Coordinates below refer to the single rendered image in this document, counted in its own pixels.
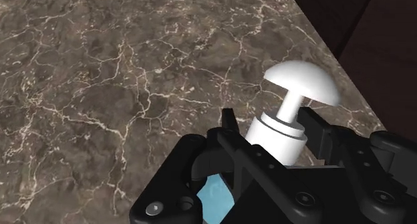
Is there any light blue object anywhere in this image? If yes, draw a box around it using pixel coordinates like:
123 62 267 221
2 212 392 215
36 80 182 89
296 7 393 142
196 173 236 224

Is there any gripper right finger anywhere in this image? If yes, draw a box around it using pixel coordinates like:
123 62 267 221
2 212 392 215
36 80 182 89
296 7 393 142
295 106 417 224

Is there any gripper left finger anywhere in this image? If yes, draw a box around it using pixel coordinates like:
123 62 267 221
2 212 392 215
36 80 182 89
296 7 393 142
129 108 323 224

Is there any white pump dispenser bottle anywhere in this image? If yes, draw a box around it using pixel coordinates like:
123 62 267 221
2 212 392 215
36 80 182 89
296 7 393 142
245 60 341 167

